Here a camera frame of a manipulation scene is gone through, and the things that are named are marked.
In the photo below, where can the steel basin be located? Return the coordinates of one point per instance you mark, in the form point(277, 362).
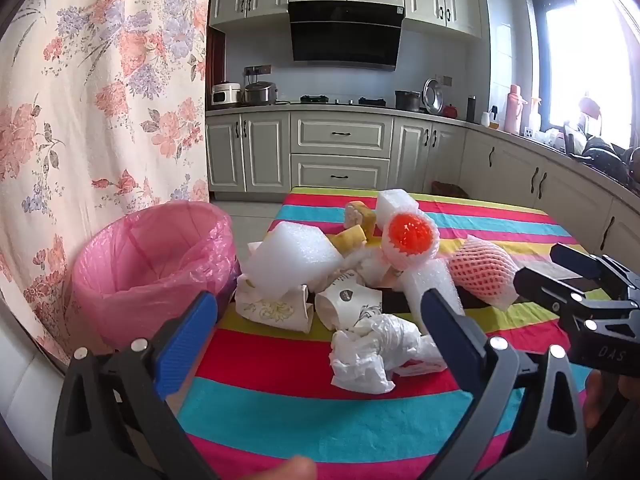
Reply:
point(433, 96)

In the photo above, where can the brown floor bin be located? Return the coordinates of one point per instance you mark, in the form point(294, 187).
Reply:
point(450, 190)

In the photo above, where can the paper cup with dark logo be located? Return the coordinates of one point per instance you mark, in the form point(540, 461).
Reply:
point(345, 305)

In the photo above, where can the crushed floral paper cup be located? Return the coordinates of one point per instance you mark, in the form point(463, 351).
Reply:
point(270, 310)

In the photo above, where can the white foam sheet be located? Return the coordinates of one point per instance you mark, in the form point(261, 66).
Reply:
point(295, 255)

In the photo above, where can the dark cooking pot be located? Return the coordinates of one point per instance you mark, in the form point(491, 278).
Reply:
point(407, 101)

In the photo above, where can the small white jar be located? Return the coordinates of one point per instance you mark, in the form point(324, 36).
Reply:
point(486, 119)

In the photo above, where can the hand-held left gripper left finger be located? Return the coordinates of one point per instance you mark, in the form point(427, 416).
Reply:
point(185, 345)

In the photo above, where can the person's right hand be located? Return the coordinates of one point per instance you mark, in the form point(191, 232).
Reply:
point(600, 400)

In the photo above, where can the black gas stove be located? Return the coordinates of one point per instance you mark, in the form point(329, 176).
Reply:
point(345, 100)

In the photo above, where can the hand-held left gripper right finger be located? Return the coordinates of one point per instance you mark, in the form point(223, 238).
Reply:
point(442, 320)

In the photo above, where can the white bubble wrap roll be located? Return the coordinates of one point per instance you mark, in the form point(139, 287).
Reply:
point(430, 277)

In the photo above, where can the white paper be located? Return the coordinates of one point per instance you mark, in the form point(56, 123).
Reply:
point(375, 265)

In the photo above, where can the dish rack with dishes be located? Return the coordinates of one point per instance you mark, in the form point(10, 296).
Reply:
point(605, 155)

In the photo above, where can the person's left hand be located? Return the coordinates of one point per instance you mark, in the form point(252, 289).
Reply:
point(295, 469)

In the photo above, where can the kitchen window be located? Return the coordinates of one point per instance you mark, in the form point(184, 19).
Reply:
point(585, 50)

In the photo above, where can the black bottle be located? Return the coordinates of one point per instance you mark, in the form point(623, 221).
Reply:
point(471, 109)

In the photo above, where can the white foam block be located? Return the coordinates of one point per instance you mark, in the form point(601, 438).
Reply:
point(395, 202)

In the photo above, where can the white rice cooker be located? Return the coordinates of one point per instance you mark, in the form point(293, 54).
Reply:
point(226, 95)

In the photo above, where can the plain yellow sponge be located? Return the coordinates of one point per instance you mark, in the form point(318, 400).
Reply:
point(350, 237)

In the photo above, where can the trash bin with pink bag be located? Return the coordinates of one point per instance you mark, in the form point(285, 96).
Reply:
point(140, 270)

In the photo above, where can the floral printed curtain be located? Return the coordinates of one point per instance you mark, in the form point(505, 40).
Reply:
point(100, 110)

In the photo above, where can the red kettle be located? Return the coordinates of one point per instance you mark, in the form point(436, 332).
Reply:
point(451, 111)

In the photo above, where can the yellow sponge with pink scourer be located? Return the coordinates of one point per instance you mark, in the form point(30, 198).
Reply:
point(362, 217)

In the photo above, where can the black range hood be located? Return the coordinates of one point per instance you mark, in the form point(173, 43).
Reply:
point(345, 35)

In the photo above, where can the white lower kitchen cabinets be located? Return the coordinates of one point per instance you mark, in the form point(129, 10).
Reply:
point(340, 135)

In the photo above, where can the white plastic bag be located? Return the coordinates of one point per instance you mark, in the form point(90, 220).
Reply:
point(370, 355)

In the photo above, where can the colourful striped tablecloth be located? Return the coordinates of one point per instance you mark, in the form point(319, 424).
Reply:
point(300, 410)

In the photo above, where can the pink foam net sleeve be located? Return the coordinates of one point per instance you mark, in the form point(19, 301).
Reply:
point(480, 270)

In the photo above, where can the silver rice cooker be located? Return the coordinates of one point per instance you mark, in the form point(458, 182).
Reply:
point(260, 94)

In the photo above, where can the pink thermos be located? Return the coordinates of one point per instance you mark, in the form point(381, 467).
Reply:
point(515, 110)

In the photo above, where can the wall socket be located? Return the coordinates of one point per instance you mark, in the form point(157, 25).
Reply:
point(257, 70)

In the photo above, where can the orange ball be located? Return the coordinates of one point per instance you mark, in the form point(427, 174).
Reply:
point(410, 232)

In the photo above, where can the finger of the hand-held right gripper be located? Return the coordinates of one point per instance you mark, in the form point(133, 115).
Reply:
point(580, 262)
point(545, 285)

